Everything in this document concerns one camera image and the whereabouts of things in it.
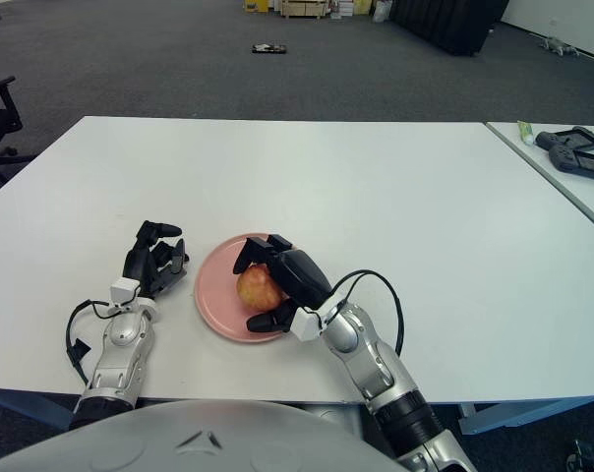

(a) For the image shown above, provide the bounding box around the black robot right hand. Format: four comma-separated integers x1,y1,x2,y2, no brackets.
231,234,335,333

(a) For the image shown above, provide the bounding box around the pink round plate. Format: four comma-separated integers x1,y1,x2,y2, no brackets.
194,232,306,344

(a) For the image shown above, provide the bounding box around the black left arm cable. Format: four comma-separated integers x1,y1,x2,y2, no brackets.
64,300,126,389

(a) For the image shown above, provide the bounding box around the red yellow apple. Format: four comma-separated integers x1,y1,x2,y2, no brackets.
235,264,284,311

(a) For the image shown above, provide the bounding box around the black handheld controller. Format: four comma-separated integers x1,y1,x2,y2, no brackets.
548,145,594,184
535,126,594,151

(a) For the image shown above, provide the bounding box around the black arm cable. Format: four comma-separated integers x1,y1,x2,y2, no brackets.
321,268,404,355
64,300,126,389

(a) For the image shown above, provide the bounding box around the black caster wheel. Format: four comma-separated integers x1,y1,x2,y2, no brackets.
565,437,594,472

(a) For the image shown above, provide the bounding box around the stack of white boxes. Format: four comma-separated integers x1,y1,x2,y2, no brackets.
329,0,375,20

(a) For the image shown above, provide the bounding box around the small grey robot dog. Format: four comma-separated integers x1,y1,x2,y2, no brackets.
540,36,581,56

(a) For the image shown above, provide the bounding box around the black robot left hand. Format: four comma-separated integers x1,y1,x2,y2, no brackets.
121,220,190,300

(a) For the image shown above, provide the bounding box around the wooden pallet crate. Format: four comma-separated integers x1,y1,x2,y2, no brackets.
279,0,330,20

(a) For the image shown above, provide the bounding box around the grey robot torso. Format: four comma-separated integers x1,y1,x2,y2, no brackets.
0,398,406,472

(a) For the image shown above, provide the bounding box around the black curtain partition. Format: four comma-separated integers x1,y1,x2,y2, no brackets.
389,0,509,56

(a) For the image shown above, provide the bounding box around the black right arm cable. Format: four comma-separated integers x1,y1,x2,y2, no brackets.
321,268,404,355

